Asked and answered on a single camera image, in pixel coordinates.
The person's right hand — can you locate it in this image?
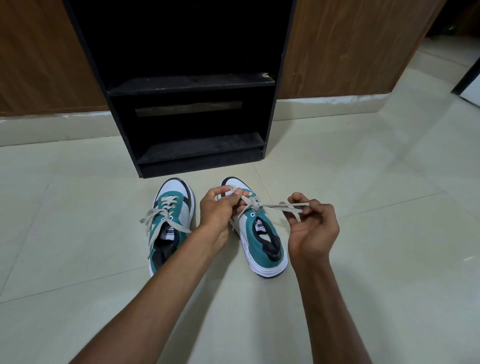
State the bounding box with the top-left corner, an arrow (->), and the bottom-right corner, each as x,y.
286,192 -> 341,271

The person's left hand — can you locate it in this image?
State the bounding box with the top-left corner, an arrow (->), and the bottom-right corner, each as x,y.
198,186 -> 251,249

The beige shoelace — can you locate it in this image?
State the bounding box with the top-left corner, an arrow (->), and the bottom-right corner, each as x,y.
139,198 -> 193,260
224,185 -> 312,234

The person's left forearm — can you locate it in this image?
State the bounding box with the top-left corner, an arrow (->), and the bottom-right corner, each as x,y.
70,225 -> 228,364

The person's right forearm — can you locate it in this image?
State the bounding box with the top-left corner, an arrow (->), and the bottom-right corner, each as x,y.
291,258 -> 371,364

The teal and white sneaker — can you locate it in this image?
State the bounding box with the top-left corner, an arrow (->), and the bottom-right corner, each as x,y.
148,177 -> 197,278
220,177 -> 289,280

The black wooden shoe rack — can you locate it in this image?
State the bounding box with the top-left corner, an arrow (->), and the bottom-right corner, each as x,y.
61,0 -> 298,179

